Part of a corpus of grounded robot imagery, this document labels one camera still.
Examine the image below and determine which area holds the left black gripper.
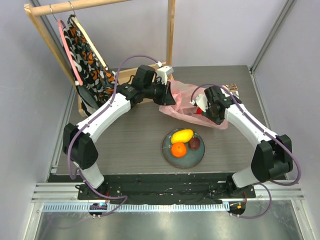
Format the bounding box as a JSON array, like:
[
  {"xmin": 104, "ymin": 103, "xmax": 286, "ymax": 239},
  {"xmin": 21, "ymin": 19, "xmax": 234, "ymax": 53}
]
[{"xmin": 143, "ymin": 79, "xmax": 176, "ymax": 106}]

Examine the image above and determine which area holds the pink plastic bag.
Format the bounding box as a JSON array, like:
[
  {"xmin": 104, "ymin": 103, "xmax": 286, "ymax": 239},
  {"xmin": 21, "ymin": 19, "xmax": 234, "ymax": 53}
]
[{"xmin": 159, "ymin": 80, "xmax": 228, "ymax": 130}]

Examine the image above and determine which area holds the fake red apple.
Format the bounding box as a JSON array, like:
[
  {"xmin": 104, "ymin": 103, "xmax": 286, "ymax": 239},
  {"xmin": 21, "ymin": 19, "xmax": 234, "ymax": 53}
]
[{"xmin": 196, "ymin": 107, "xmax": 203, "ymax": 115}]

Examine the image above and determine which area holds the fake dark purple fruit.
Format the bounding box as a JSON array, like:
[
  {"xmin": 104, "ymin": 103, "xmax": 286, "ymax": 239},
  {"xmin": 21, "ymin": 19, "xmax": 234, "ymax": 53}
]
[{"xmin": 188, "ymin": 137, "xmax": 201, "ymax": 150}]

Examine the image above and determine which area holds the fake yellow mango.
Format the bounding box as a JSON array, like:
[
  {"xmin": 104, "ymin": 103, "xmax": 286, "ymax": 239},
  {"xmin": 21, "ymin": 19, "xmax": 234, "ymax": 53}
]
[{"xmin": 170, "ymin": 128, "xmax": 194, "ymax": 144}]

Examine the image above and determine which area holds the fake orange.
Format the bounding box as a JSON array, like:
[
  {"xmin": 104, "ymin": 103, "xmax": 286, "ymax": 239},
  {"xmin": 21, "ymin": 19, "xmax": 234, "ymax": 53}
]
[{"xmin": 170, "ymin": 142, "xmax": 187, "ymax": 158}]

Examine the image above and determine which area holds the blue ceramic plate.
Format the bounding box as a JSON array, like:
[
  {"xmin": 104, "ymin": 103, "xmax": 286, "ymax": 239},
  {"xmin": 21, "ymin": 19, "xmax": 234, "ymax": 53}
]
[{"xmin": 161, "ymin": 128, "xmax": 205, "ymax": 169}]

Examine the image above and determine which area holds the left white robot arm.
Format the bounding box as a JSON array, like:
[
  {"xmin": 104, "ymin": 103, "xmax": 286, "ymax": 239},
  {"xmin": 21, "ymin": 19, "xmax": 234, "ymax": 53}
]
[{"xmin": 62, "ymin": 65, "xmax": 176, "ymax": 200}]

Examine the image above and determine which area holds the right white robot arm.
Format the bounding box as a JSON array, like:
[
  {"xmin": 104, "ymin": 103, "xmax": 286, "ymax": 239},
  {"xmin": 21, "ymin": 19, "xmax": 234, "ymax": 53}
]
[{"xmin": 194, "ymin": 85, "xmax": 293, "ymax": 198}]

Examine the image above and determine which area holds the white navy shirt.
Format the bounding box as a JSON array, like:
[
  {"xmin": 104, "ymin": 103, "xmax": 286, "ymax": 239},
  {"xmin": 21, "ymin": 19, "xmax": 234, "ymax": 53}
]
[{"xmin": 221, "ymin": 83, "xmax": 240, "ymax": 99}]

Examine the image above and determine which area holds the patterned black orange garment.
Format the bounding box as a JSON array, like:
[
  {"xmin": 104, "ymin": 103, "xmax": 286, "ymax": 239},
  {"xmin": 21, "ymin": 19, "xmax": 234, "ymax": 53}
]
[{"xmin": 62, "ymin": 14, "xmax": 117, "ymax": 116}]

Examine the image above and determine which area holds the wooden clothes hanger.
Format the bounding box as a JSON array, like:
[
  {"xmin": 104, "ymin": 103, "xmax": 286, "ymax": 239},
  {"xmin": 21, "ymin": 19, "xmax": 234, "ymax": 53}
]
[{"xmin": 71, "ymin": 14, "xmax": 107, "ymax": 68}]

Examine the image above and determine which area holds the pink clothes hanger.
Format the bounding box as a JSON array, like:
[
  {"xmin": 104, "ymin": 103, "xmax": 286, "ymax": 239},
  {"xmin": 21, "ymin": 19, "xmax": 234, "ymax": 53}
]
[{"xmin": 57, "ymin": 19, "xmax": 83, "ymax": 86}]

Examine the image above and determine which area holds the wooden clothes rack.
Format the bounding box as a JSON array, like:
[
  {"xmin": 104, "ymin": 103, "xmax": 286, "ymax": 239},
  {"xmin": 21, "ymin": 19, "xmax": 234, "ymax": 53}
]
[{"xmin": 23, "ymin": 0, "xmax": 179, "ymax": 118}]

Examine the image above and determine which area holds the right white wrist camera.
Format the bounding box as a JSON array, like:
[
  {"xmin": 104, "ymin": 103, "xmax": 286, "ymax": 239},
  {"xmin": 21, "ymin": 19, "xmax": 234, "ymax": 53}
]
[{"xmin": 190, "ymin": 93, "xmax": 209, "ymax": 113}]

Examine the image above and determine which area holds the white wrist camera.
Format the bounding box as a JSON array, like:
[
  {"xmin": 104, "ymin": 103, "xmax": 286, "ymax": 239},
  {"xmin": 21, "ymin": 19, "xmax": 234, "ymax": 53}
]
[
  {"xmin": 156, "ymin": 65, "xmax": 174, "ymax": 85},
  {"xmin": 190, "ymin": 93, "xmax": 209, "ymax": 113}
]

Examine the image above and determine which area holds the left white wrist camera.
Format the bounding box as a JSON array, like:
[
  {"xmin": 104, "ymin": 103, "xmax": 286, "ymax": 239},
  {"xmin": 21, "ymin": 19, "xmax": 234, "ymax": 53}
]
[{"xmin": 156, "ymin": 65, "xmax": 174, "ymax": 85}]

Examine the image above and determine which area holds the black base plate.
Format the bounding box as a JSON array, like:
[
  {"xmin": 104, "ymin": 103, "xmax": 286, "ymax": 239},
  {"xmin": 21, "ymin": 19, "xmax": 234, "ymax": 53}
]
[{"xmin": 47, "ymin": 172, "xmax": 286, "ymax": 204}]

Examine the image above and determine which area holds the slotted cable duct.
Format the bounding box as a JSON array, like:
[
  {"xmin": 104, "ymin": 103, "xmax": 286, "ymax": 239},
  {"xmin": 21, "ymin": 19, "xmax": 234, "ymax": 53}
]
[{"xmin": 42, "ymin": 202, "xmax": 230, "ymax": 214}]

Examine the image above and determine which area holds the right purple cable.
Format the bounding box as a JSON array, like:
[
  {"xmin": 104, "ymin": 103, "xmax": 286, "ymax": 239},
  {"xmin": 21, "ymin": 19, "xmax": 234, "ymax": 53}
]
[{"xmin": 190, "ymin": 83, "xmax": 303, "ymax": 220}]

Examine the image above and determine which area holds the purple cable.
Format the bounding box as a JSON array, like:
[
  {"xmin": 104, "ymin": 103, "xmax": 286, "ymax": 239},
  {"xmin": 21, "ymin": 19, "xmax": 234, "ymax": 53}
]
[
  {"xmin": 67, "ymin": 54, "xmax": 161, "ymax": 217},
  {"xmin": 190, "ymin": 83, "xmax": 303, "ymax": 220}
]

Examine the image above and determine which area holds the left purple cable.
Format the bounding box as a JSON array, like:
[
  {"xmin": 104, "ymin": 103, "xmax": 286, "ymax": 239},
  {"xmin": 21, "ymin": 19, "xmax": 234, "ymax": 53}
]
[{"xmin": 67, "ymin": 54, "xmax": 161, "ymax": 217}]

